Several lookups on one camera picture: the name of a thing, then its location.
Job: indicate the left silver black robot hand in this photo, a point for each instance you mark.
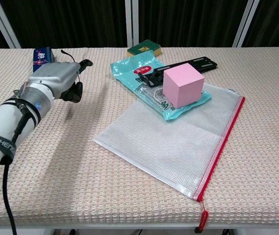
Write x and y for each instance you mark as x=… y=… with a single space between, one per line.
x=56 y=76

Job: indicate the blue patterned box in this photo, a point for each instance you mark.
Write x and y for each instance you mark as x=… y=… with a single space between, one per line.
x=41 y=56

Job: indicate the black curtain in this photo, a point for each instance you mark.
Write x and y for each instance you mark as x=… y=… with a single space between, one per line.
x=68 y=22

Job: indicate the teal plastic package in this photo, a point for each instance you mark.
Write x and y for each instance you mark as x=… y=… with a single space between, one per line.
x=124 y=71

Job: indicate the green yellow sponge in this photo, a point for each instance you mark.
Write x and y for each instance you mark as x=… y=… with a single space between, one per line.
x=149 y=46

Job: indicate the beige waffle tablecloth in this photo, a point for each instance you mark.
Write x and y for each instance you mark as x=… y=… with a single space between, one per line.
x=80 y=171

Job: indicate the pink cube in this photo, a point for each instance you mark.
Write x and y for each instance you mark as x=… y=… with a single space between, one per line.
x=183 y=83

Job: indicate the clear mesh red zipper pouch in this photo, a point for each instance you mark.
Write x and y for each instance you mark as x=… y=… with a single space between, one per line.
x=166 y=147

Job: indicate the black folding stand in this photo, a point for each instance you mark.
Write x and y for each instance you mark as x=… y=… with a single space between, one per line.
x=203 y=63

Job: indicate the grey aluminium extrusion bar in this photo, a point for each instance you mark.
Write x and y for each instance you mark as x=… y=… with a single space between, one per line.
x=132 y=22
x=4 y=24
x=246 y=24

